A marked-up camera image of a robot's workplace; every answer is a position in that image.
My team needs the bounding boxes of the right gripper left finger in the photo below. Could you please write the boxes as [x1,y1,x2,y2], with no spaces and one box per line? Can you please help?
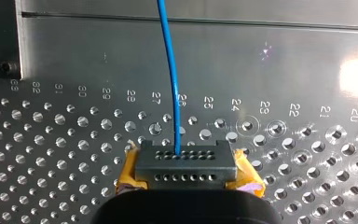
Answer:
[115,139,149,196]

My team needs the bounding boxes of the blue cable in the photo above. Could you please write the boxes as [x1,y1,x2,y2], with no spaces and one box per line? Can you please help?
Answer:
[134,0,238,190]

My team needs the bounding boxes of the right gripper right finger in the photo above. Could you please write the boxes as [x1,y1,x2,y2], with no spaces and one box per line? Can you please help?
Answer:
[225,148,267,198]

